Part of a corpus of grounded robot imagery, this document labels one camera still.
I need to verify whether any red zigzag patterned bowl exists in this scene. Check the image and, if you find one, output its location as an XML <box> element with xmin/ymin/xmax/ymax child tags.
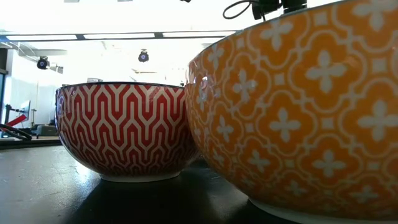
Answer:
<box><xmin>55</xmin><ymin>82</ymin><xmax>200</xmax><ymax>184</ymax></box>

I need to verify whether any orange patterned bowl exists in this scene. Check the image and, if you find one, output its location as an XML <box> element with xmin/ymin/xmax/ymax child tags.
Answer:
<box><xmin>185</xmin><ymin>0</ymin><xmax>398</xmax><ymax>224</ymax></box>

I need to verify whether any black ceiling spotlight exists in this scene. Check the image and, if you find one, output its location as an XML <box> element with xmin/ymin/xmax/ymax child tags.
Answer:
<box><xmin>137</xmin><ymin>49</ymin><xmax>150</xmax><ymax>63</ymax></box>
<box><xmin>36</xmin><ymin>55</ymin><xmax>50</xmax><ymax>70</ymax></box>

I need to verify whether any grey box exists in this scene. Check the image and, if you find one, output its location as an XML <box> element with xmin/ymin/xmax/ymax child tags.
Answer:
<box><xmin>36</xmin><ymin>124</ymin><xmax>59</xmax><ymax>139</ymax></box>

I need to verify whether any background computer monitor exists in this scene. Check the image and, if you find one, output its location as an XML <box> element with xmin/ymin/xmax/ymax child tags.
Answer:
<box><xmin>20</xmin><ymin>100</ymin><xmax>31</xmax><ymax>121</ymax></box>

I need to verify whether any red slanted bar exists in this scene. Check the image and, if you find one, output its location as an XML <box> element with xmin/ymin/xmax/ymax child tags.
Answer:
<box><xmin>6</xmin><ymin>114</ymin><xmax>28</xmax><ymax>128</ymax></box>

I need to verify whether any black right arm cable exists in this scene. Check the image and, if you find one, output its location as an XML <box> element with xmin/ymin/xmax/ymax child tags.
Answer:
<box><xmin>222</xmin><ymin>0</ymin><xmax>261</xmax><ymax>20</ymax></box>

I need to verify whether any black aluminium table frame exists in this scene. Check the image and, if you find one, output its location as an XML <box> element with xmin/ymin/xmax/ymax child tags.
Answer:
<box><xmin>0</xmin><ymin>138</ymin><xmax>62</xmax><ymax>150</ymax></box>

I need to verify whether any black cable loop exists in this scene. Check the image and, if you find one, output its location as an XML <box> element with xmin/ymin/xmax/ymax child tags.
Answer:
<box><xmin>0</xmin><ymin>123</ymin><xmax>33</xmax><ymax>141</ymax></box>

